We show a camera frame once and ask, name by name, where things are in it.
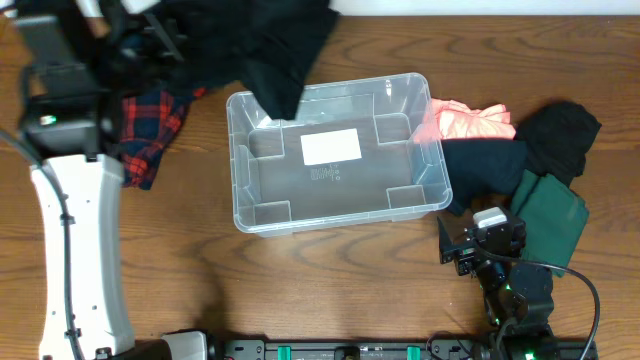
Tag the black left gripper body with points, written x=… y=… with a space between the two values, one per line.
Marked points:
x=127 y=63

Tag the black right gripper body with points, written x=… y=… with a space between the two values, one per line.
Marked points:
x=466 y=257

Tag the dark green garment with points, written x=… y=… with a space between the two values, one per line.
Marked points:
x=555 y=218

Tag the red navy plaid shirt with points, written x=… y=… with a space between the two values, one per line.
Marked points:
x=151 y=123

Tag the black garment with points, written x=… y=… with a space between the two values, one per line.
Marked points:
x=270 y=46
x=558 y=136

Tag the clear plastic storage bin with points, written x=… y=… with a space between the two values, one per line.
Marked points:
x=402 y=174

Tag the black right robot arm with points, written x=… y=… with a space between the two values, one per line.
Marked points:
x=517 y=296

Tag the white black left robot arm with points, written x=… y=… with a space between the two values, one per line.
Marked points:
x=69 y=132

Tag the navy folded garment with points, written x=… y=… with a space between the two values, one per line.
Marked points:
x=483 y=166

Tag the pink folded garment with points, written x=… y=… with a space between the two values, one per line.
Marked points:
x=457 y=121

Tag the white label in bin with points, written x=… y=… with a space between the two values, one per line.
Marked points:
x=330 y=147

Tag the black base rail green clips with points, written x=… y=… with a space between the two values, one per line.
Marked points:
x=442 y=348

